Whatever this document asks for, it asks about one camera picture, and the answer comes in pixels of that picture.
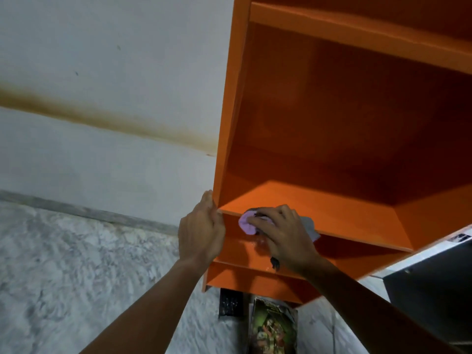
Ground person's left hand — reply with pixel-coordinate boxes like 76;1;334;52
177;189;226;268

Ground person's right hand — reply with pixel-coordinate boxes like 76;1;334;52
246;204;325;277

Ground purple cleaning cloth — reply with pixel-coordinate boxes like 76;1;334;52
237;207;322;271

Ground black display stand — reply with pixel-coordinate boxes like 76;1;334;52
218;288;245;320

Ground dark worn comic magazine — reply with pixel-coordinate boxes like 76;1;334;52
247;296;298;354

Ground orange wooden bookshelf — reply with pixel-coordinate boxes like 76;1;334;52
201;0;472;306

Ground person's left forearm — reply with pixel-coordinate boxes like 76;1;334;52
79;258;207;354

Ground person's right forearm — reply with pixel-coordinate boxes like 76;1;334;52
300;258;462;354

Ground dark brown cabinet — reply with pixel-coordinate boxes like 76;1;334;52
382;241;472;345

